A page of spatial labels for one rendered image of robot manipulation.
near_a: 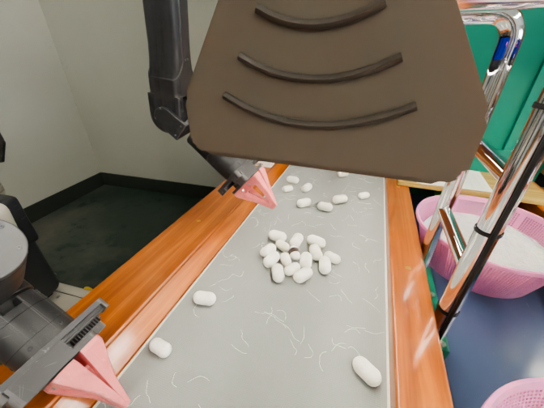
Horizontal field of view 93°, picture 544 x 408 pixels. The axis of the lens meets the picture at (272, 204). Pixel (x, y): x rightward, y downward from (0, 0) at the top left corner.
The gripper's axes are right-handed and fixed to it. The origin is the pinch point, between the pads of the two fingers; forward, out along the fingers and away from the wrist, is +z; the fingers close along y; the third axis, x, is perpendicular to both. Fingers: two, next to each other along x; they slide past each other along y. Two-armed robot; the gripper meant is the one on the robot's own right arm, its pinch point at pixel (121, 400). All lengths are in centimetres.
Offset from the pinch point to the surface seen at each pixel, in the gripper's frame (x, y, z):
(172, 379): -0.7, 4.0, 3.3
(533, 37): -60, 79, 18
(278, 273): -6.7, 22.2, 7.4
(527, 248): -33, 47, 42
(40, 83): 120, 127, -161
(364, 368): -15.6, 11.5, 18.0
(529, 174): -38.6, 21.1, 11.9
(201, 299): -0.6, 13.8, 0.8
